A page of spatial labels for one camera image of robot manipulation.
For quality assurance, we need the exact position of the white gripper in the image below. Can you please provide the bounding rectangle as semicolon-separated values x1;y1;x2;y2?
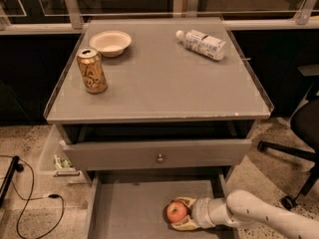
171;197;215;231

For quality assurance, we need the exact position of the red apple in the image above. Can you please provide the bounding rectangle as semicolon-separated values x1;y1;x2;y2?
166;200;188;223

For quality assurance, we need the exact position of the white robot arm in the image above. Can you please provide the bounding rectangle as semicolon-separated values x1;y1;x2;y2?
165;189;319;239

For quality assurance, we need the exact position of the round metal drawer knob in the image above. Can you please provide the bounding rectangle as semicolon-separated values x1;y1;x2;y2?
156;153;165;164

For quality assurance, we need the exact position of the grey top drawer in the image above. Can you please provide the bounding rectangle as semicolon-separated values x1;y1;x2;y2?
63;139;251;170

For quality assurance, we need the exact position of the open grey middle drawer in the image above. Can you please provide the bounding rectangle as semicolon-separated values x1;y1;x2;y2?
84;174;239;239

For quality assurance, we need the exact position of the grey drawer cabinet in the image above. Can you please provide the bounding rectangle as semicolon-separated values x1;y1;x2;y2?
43;16;275;239

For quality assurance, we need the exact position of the clear plastic storage bin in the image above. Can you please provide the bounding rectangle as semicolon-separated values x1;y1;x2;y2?
37;125;86;183

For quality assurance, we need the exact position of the black office chair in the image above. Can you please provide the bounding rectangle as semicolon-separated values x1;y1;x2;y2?
257;63;319;211

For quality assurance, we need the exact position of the clear plastic water bottle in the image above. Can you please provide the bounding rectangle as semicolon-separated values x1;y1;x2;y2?
175;30;226;61

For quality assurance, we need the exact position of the black floor stand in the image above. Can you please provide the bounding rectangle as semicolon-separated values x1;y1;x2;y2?
0;155;24;206

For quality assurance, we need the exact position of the gold soda can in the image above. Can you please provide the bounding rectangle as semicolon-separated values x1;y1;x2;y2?
77;48;108;94

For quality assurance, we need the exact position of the white paper bowl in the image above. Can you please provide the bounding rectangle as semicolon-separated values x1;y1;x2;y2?
89;31;132;58

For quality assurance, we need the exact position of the black cable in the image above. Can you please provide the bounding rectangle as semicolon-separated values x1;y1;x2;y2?
0;154;66;239

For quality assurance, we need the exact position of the metal railing post centre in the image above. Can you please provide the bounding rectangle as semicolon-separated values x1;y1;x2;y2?
172;0;199;17

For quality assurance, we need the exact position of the metal railing post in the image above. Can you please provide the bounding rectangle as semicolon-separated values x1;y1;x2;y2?
64;0;84;30
172;0;199;17
294;0;317;25

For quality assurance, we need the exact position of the metal railing post right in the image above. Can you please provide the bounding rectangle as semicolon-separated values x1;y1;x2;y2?
294;0;317;25

